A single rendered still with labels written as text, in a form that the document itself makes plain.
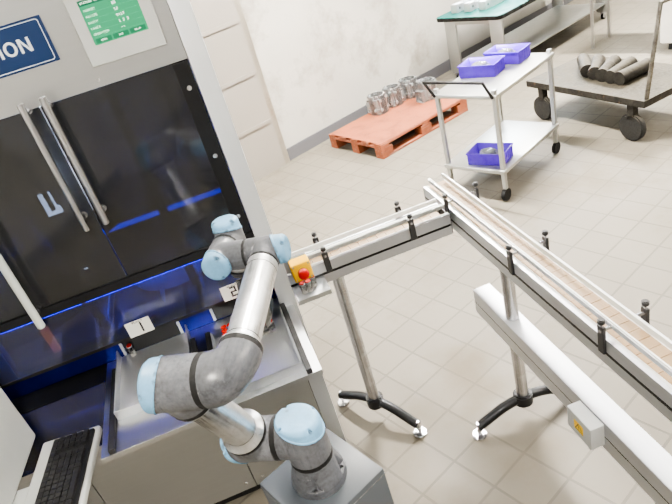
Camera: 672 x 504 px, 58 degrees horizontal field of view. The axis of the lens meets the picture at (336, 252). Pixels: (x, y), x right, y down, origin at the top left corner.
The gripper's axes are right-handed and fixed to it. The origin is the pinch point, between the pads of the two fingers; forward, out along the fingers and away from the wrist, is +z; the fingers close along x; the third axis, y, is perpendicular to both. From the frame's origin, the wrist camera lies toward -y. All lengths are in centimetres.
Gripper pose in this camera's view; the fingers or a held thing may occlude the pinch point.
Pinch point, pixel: (265, 326)
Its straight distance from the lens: 178.5
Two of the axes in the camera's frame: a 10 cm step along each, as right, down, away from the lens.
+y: -2.7, -4.4, 8.6
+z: 2.5, 8.3, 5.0
